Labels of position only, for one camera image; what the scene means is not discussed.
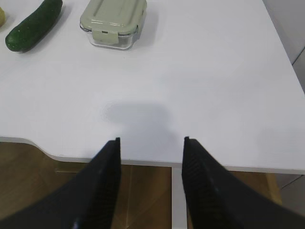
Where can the glass container green lid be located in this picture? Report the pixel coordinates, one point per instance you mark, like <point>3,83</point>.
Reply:
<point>114,24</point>

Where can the green cucumber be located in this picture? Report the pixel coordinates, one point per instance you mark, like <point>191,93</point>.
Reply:
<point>32,29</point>

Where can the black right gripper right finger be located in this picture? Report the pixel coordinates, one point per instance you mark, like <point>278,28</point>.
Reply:
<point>216,199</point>

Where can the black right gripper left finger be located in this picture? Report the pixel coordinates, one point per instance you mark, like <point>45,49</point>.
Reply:
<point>87,201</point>

